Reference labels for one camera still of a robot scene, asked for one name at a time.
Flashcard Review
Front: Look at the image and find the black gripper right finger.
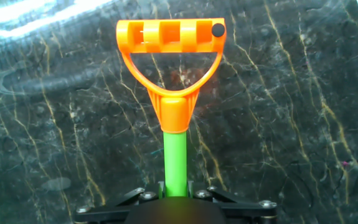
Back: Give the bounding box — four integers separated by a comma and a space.
187, 180, 278, 224

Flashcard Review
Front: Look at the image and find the black marble pattern mat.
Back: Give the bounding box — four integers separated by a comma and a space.
0, 0, 358, 224

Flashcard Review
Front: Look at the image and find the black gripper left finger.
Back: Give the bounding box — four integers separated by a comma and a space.
72, 181, 167, 224

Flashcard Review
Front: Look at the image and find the orange toy shovel green handle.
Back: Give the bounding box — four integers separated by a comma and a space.
115, 17, 227, 197

